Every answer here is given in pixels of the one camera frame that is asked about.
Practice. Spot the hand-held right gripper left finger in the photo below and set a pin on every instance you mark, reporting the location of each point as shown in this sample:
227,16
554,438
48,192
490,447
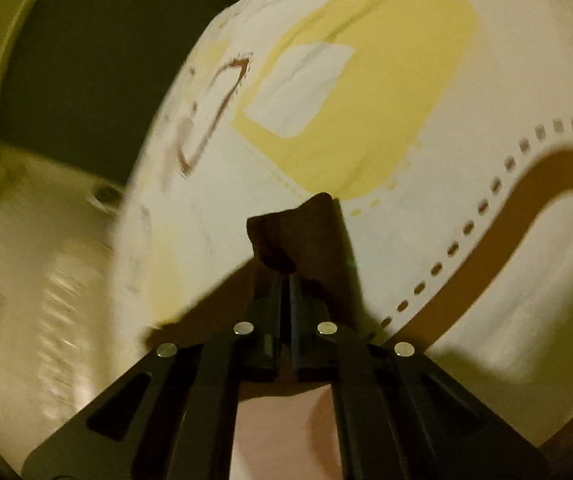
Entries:
269,322

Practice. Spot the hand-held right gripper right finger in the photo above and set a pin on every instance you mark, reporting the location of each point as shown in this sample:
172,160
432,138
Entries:
300,322

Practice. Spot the small brown cloth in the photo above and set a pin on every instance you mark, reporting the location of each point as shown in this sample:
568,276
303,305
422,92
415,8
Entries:
291,230

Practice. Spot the white patterned bed sheet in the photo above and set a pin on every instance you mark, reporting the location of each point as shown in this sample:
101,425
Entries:
416,125

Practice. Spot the black panel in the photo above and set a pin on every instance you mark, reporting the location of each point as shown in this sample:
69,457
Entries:
91,60

